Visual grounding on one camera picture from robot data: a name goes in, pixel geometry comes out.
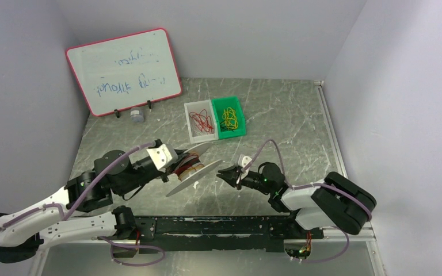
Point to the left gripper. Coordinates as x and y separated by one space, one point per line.
171 167

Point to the clear jar of clips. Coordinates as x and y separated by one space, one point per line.
137 115

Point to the white plastic bin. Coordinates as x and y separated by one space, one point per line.
200 121

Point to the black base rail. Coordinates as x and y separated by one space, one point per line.
174 233

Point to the green plastic bin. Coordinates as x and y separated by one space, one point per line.
230 120

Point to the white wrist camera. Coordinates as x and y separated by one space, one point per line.
244 160
163 156

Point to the white filament spool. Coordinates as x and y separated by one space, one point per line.
192 169

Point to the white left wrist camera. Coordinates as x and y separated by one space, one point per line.
163 156

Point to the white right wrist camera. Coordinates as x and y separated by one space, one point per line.
244 160

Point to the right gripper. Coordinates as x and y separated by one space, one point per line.
237 176

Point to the red framed whiteboard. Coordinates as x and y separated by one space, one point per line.
120 73

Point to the aluminium front rail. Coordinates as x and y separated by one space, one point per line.
335 254

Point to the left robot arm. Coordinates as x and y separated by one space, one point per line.
69 213

